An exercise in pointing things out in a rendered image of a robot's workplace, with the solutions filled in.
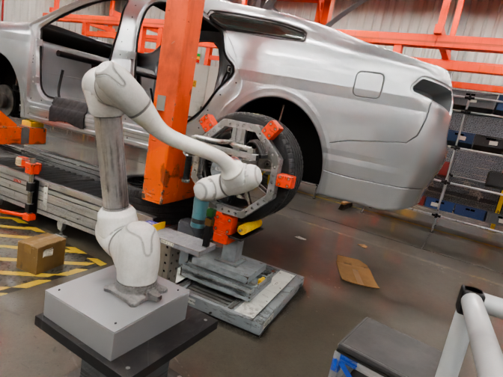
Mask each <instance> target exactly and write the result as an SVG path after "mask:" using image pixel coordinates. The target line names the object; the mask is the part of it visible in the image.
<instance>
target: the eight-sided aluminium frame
mask: <svg viewBox="0 0 503 377"><path fill-rule="evenodd" d="M228 127H236V128H238V129H246V130H247V131H251V132H255V133H256V135H257V136H258V138H259V139H260V141H262V142H263V145H264V148H265V149H266V151H267V152H268V154H269V156H270V158H271V159H272V168H271V172H270V176H269V183H268V188H267V192H266V195H265V196H263V197H262V198H261V199H259V200H257V201H255V202H254V203H253V204H251V205H250V206H248V207H246V208H245V209H240V208H237V207H235V206H230V205H227V204H224V203H220V202H217V200H213V201H210V202H209V207H208V208H213V209H216V210H217V211H219V212H223V213H225V214H228V215H232V216H235V217H238V218H245V217H247V216H248V215H250V214H252V213H253V212H255V211H256V210H258V209H260V208H261V207H262V206H264V205H266V204H267V203H269V202H270V201H272V200H274V199H275V198H276V195H277V191H278V186H275V182H276V178H277V174H280V173H281V169H282V165H283V161H284V160H283V158H282V156H281V154H280V153H279V151H278V150H277V148H276V146H275V145H274V143H273V142H272V140H268V139H267V138H266V136H265V135H264V134H263V133H262V132H261V131H262V129H263V128H264V127H263V126H260V125H257V124H252V123H245V122H241V121H237V120H231V119H223V120H221V121H220V122H219V123H217V124H216V125H215V126H214V127H213V128H212V129H210V130H209V131H208V132H206V133H205V134H204V135H202V136H205V137H209V138H216V137H217V136H218V135H220V134H221V133H222V132H224V131H225V130H226V129H227V128H228ZM196 162H197V164H196ZM203 166H204V159H203V158H201V157H199V156H194V159H193V165H192V172H191V178H192V181H193V182H194V183H195V184H196V182H197V181H199V180H200V179H202V178H203V177H202V171H203Z"/></svg>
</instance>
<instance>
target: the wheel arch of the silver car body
mask: <svg viewBox="0 0 503 377"><path fill-rule="evenodd" d="M282 105H285V107H284V112H283V115H282V119H281V123H283V124H284V125H285V126H286V127H287V128H288V129H289V130H290V131H291V132H292V133H293V135H294V136H295V139H296V140H297V142H298V144H299V146H300V150H301V151H302V159H303V173H302V180H303V181H306V182H310V183H315V184H318V187H317V190H316V192H315V193H317V191H318V189H319V187H320V184H321V180H322V177H323V166H324V155H323V144H322V141H321V137H320V133H319V132H318V129H317V127H316V125H315V123H314V121H313V120H312V118H311V117H310V115H309V114H308V113H307V112H306V110H305V109H304V108H302V107H301V106H300V105H298V104H297V103H296V102H294V101H293V100H291V99H288V98H286V97H283V96H276V95H264V96H258V97H255V98H253V99H250V100H248V101H246V102H244V103H243V104H242V105H240V106H239V107H238V108H237V109H235V110H234V111H233V112H232V113H234V112H250V113H255V114H262V115H266V116H269V117H272V118H274V119H276V120H278V119H279V116H280V113H281V107H282ZM251 134H252V132H251V131H247V136H246V144H247V143H248V142H249V139H250V137H251ZM246 144H245V145H246Z"/></svg>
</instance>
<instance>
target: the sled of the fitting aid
mask: <svg viewBox="0 0 503 377"><path fill-rule="evenodd" d="M180 275H182V276H184V277H186V278H189V279H192V280H194V281H197V282H199V283H202V284H204V285H207V286H210V287H212V288H214V289H217V290H219V291H222V292H225V293H227V294H229V295H232V296H235V297H237V298H240V299H242V300H244V301H247V302H250V301H251V300H252V299H253V298H254V297H255V296H256V295H258V294H259V293H260V292H261V291H262V290H263V289H264V288H266V287H267V286H268V285H269V284H270V283H271V282H272V275H273V272H271V271H268V270H264V271H263V272H261V273H260V274H259V275H258V276H257V277H256V278H254V279H253V280H252V281H250V282H249V283H248V284H246V283H242V282H240V281H236V280H234V279H232V278H229V277H226V276H224V275H221V274H219V273H216V272H213V271H210V270H208V269H205V268H202V267H200V266H197V265H195V264H192V259H190V260H188V261H186V262H184V263H182V264H181V269H180Z"/></svg>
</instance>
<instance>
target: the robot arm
mask: <svg viewBox="0 0 503 377"><path fill-rule="evenodd" d="M82 90H83V93H84V95H85V99H86V103H87V105H88V110H89V112H90V113H91V115H92V116H94V125H95V133H96V140H97V154H98V162H99V169H100V182H101V190H102V197H103V207H102V208H101V209H100V211H99V212H98V213H97V224H96V227H95V235H96V238H97V241H98V242H99V244H100V246H101V247H102V248H103V250H104V251H105V252H106V253H107V254H108V255H109V256H110V257H112V259H113V262H114V265H115V267H116V271H117V278H116V282H115V283H111V284H107V285H105V286H104V287H103V291H105V292H109V293H111V294H112V295H114V296H116V297H117V298H119V299H120V300H122V301H124V302H126V303H127V304H128V305H129V306H130V307H137V306H139V305H140V304H141V303H143V302H145V301H147V300H151V301H156V302H159V301H161V299H162V295H161V294H163V293H167V292H168V287H166V286H163V285H161V284H159V283H157V275H158V271H159V261H160V240H159V235H158V233H157V231H156V229H155V227H154V226H152V225H151V224H149V223H147V222H144V221H138V217H137V214H136V210H135V208H134V207H133V206H131V205H130V204H129V198H128V188H127V178H126V161H125V152H124V134H123V124H122V115H124V114H125V115H126V116H128V117H129V118H130V119H131V120H133V121H134V122H136V123H137V124H138V125H139V126H141V127H142V128H143V129H145V130H146V131H147V132H149V133H150V134H151V135H152V136H153V137H155V138H157V139H158V140H160V141H161V142H163V143H164V144H167V145H169V146H171V147H174V148H176V149H178V150H182V151H184V152H187V153H191V154H193V155H195V156H199V157H201V158H203V159H207V160H210V161H211V162H214V163H216V164H217V165H218V166H219V167H220V168H221V169H222V172H221V173H220V174H217V175H212V176H208V177H205V178H202V179H200V180H199V181H197V182H196V184H195V185H194V188H193V189H194V193H195V196H196V198H197V199H199V200H202V201H213V200H218V199H221V198H224V197H227V196H231V195H237V194H242V193H245V192H247V191H251V190H252V189H255V188H257V187H258V186H259V185H260V183H261V181H262V173H261V170H260V168H259V167H258V166H256V165H251V164H249V165H247V164H246V163H242V162H241V161H239V160H233V159H232V158H231V157H230V156H229V155H227V154H226V153H224V152H222V151H221V150H218V149H216V148H215V147H211V146H210V145H208V144H205V143H202V142H200V141H197V140H195V139H193V138H190V137H188V136H186V135H183V134H181V133H179V132H177V131H175V130H173V129H172V128H170V127H169V126H168V125H167V124H166V123H165V122H164V121H163V120H162V118H161V117H160V115H159V113H158V111H157V110H156V108H155V106H154V105H153V103H152V101H151V100H150V98H149V96H148V95H147V94H146V92H145V91H144V89H143V88H142V86H141V85H140V84H139V83H138V82H137V81H136V80H135V79H134V77H133V76H132V75H131V74H130V73H129V72H128V71H127V70H126V69H125V68H123V67H122V66H121V65H119V64H117V63H115V62H114V61H105V62H102V63H101V64H100V65H99V66H98V67H94V68H92V69H90V70H89V71H87V72H86V74H85V75H84V76H83V79H82Z"/></svg>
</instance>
